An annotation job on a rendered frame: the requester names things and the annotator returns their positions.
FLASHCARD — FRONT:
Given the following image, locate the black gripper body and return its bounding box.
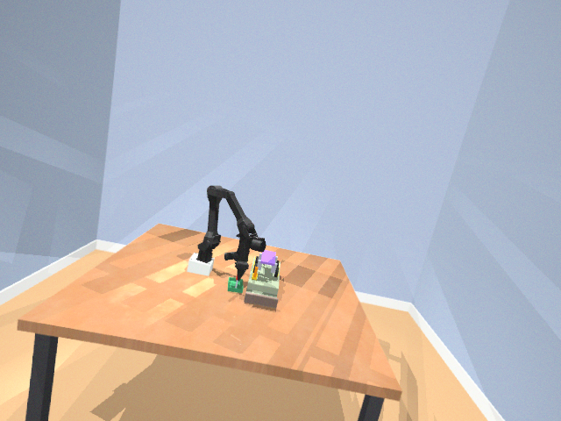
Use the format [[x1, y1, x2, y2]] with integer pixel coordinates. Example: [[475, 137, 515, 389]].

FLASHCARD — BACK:
[[235, 247, 250, 269]]

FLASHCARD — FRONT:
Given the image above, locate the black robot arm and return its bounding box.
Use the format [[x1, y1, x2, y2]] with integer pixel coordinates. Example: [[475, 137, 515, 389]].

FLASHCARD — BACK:
[[196, 185, 266, 263]]

